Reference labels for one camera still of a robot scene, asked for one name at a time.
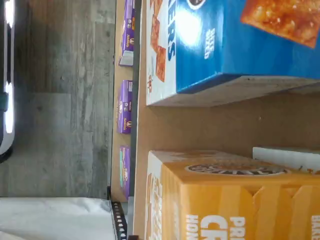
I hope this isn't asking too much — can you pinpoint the white rounded machine housing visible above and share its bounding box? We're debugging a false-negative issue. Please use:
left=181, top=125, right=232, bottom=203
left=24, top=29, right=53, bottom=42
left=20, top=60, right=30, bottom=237
left=0, top=0, right=16, bottom=164

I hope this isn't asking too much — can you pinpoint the white draped sheet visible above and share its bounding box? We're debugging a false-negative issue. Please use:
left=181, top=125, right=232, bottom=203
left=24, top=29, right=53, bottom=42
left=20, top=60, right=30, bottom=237
left=0, top=196, right=118, bottom=240

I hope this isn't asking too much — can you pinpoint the yellow white pretzel crackers box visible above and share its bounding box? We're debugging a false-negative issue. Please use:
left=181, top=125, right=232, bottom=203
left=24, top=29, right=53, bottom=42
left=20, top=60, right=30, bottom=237
left=251, top=146, right=320, bottom=174
left=145, top=149, right=320, bottom=240

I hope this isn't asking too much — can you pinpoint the purple teal Annie's box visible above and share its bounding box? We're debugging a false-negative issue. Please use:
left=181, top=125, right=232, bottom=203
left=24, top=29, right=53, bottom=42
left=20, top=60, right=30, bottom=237
left=119, top=145, right=132, bottom=201

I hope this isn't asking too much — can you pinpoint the blue pretzel crackers box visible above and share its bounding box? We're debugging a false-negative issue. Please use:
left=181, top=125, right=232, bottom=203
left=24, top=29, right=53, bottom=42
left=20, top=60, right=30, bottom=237
left=145, top=0, right=320, bottom=108

